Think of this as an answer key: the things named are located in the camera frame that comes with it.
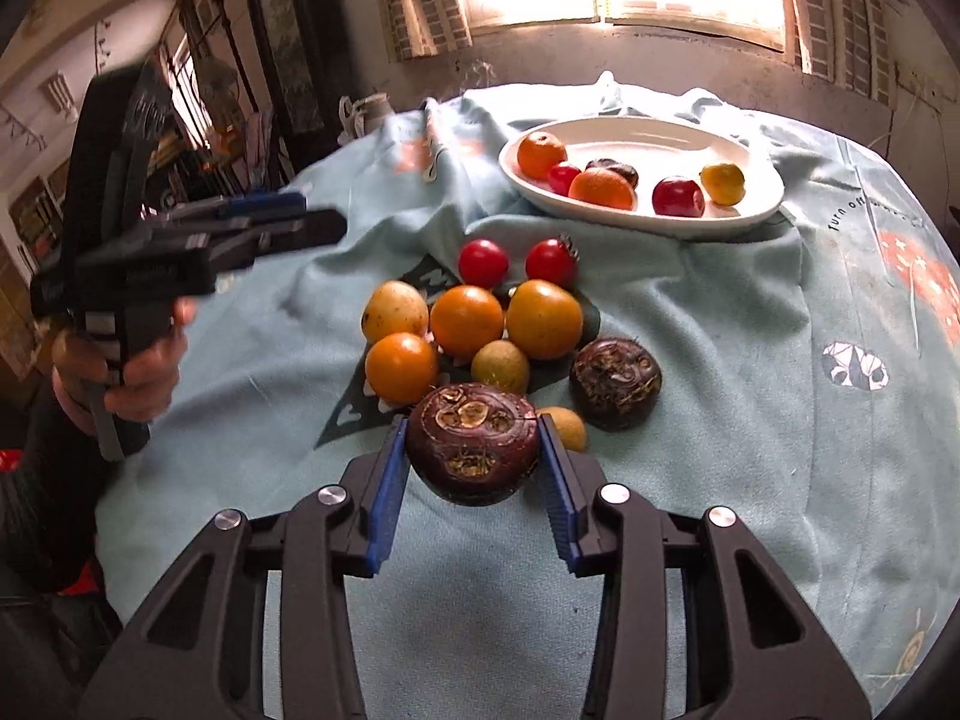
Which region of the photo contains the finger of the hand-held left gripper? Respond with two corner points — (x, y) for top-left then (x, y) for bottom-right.
(161, 191), (308, 230)
(217, 210), (348, 271)

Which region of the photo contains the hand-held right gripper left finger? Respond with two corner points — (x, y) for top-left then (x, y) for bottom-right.
(79, 414), (412, 720)

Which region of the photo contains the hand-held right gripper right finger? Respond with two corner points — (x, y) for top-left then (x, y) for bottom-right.
(536, 412), (875, 720)

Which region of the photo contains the small greenish yellow fruit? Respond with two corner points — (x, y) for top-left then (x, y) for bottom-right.
(472, 340), (531, 395)
(538, 406), (588, 453)

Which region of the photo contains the dark purple water chestnut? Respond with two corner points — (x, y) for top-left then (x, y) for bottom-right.
(406, 382), (542, 505)
(570, 337), (664, 432)
(585, 158), (640, 188)

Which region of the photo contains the yellow oval fruit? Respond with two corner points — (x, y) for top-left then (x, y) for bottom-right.
(361, 280), (430, 344)

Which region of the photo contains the smooth round orange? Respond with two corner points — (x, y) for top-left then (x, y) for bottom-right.
(506, 279), (584, 361)
(364, 332), (440, 404)
(430, 285), (505, 359)

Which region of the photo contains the white oval plate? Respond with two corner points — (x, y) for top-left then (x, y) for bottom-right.
(499, 117), (786, 239)

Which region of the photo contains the person's left forearm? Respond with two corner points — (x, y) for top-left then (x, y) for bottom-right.
(0, 390), (113, 593)

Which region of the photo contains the person's left hand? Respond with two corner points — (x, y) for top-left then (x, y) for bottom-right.
(52, 298), (197, 440)

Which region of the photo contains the standing fan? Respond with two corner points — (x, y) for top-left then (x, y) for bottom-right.
(196, 52), (242, 121)

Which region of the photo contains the white jug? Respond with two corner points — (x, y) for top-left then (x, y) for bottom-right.
(354, 92), (395, 137)

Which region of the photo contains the dark framed picture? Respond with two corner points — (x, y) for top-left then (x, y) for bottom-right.
(240, 0), (353, 188)

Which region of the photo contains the light blue printed blanket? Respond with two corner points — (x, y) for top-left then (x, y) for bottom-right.
(94, 82), (960, 720)

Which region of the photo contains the dimpled mandarin orange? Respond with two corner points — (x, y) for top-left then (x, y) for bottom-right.
(568, 167), (638, 211)
(517, 131), (569, 179)

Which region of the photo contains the dark red round fruit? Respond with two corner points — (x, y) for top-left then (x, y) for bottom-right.
(652, 176), (707, 218)

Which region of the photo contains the small yellow citrus fruit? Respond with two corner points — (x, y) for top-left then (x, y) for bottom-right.
(700, 163), (746, 206)

